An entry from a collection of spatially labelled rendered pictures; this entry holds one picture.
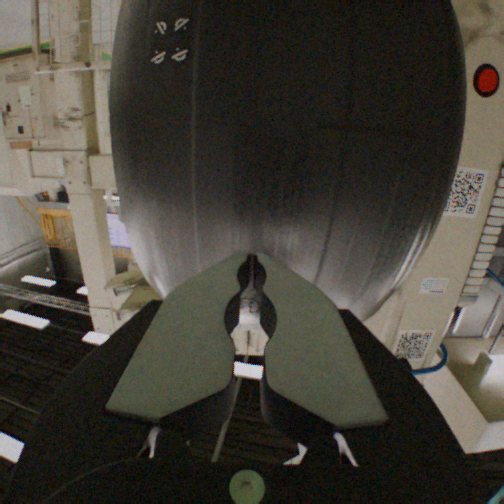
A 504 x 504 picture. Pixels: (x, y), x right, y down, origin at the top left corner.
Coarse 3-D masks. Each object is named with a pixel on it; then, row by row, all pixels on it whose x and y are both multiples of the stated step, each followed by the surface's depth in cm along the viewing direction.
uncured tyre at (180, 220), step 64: (128, 0) 19; (192, 0) 16; (256, 0) 16; (320, 0) 16; (384, 0) 16; (448, 0) 17; (128, 64) 18; (192, 64) 17; (256, 64) 17; (320, 64) 17; (384, 64) 17; (448, 64) 17; (128, 128) 19; (192, 128) 18; (256, 128) 18; (384, 128) 18; (448, 128) 18; (128, 192) 22; (192, 192) 19; (256, 192) 19; (320, 192) 19; (384, 192) 19; (448, 192) 23; (192, 256) 22; (320, 256) 22; (384, 256) 22; (256, 320) 30
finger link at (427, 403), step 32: (352, 320) 9; (384, 352) 8; (384, 384) 7; (416, 384) 7; (416, 416) 6; (352, 448) 5; (384, 448) 5; (416, 448) 5; (448, 448) 5; (416, 480) 5; (448, 480) 5
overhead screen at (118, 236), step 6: (108, 216) 418; (114, 216) 416; (108, 222) 422; (114, 222) 420; (114, 228) 424; (120, 228) 421; (114, 234) 428; (120, 234) 426; (126, 234) 423; (114, 240) 432; (120, 240) 430; (126, 240) 427; (114, 246) 436; (120, 246) 434; (126, 246) 432
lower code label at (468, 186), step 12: (468, 168) 38; (456, 180) 39; (468, 180) 39; (480, 180) 39; (456, 192) 39; (468, 192) 39; (480, 192) 39; (456, 204) 40; (468, 204) 40; (468, 216) 41
